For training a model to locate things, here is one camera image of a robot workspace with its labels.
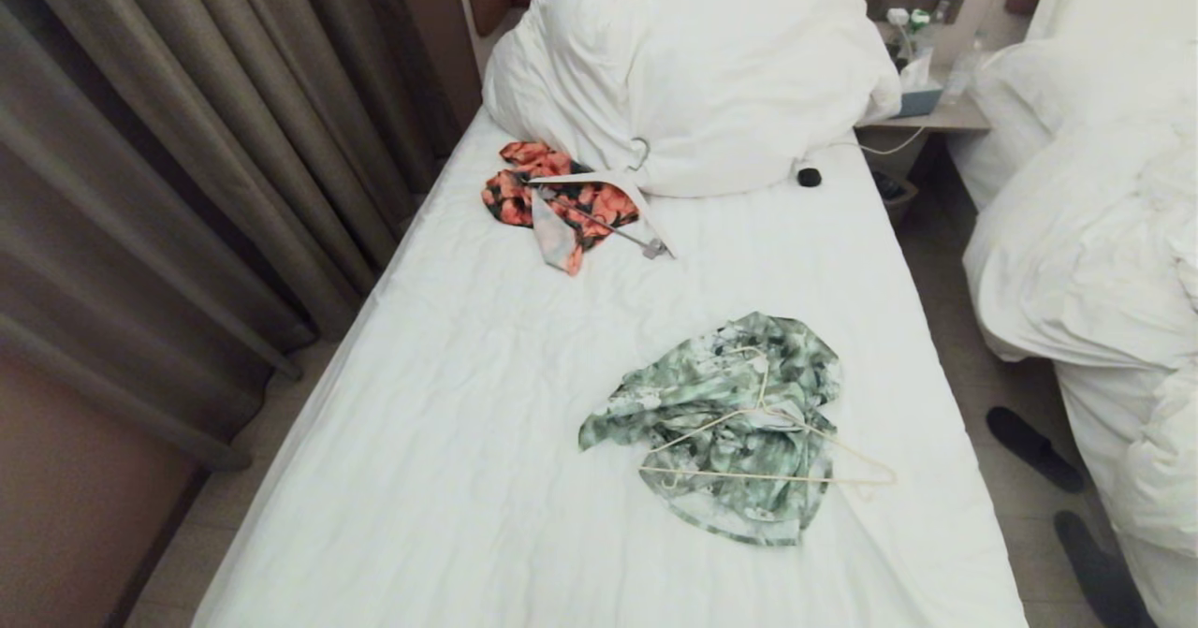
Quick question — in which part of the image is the white wooden hanger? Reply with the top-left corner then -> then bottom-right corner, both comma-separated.
527,137 -> 677,261

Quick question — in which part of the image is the orange black patterned shirt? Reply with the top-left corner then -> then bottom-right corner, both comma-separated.
481,140 -> 641,277

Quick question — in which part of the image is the green patterned shirt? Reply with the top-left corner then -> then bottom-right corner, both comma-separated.
577,312 -> 843,548

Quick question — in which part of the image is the white bed with duvet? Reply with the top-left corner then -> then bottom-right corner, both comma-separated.
947,0 -> 1198,628

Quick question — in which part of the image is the white duvet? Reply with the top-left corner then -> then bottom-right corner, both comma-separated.
482,0 -> 903,199

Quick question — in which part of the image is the waste bin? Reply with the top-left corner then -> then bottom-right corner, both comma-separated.
869,169 -> 920,228

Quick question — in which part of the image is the tissue box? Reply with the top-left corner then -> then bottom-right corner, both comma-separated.
898,49 -> 944,119

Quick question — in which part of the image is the wooden nightstand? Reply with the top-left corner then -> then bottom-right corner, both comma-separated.
854,93 -> 992,180

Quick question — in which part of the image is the clear plastic bottle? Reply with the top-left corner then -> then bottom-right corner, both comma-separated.
942,37 -> 986,105

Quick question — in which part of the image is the grey brown curtain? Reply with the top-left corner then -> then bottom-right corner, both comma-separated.
0,0 -> 463,473

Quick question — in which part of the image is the black slipper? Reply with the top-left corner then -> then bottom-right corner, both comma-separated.
1054,510 -> 1160,628
986,406 -> 1087,494

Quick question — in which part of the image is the thin cream wire hanger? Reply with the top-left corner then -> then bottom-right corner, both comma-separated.
639,345 -> 898,502

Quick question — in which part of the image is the white cable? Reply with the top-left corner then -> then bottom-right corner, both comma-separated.
792,124 -> 929,176

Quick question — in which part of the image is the wall socket panel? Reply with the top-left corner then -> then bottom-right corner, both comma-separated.
863,0 -> 964,26

